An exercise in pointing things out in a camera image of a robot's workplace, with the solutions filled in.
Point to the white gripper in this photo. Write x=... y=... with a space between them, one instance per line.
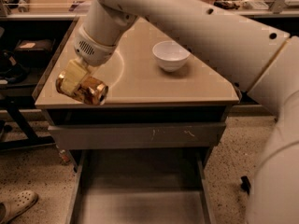
x=92 y=52

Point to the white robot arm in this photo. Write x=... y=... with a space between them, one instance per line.
x=261 y=60

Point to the small can on floor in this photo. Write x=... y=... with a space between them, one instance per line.
x=64 y=157

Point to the drawer cabinet with beige top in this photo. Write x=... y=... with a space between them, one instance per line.
x=139 y=90

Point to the top drawer front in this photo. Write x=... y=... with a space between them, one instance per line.
x=142 y=135

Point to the open middle drawer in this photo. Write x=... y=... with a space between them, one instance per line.
x=140 y=186

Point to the black box on shelf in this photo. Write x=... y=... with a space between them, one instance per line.
x=34 y=53

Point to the white bowl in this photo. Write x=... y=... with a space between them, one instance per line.
x=170 y=56

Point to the white clog shoe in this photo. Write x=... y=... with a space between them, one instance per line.
x=14 y=207

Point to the black metal bar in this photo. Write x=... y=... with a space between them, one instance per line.
x=245 y=184

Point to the black side table frame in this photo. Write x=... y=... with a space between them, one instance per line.
x=19 y=103

